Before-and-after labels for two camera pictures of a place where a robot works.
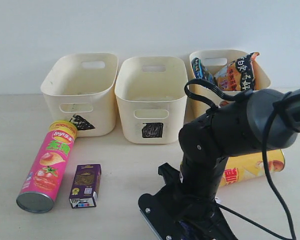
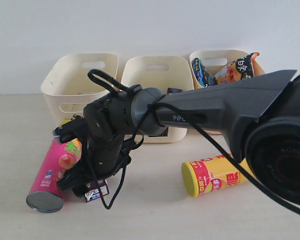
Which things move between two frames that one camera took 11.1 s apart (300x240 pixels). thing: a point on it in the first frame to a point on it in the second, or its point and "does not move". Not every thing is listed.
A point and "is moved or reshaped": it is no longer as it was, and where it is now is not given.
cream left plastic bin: [81, 88] does not move
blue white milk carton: [187, 233] to [170, 90]
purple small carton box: [86, 186] is moved or reshaped
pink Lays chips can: [45, 174] is moved or reshaped
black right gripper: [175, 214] to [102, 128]
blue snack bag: [200, 71] does not move
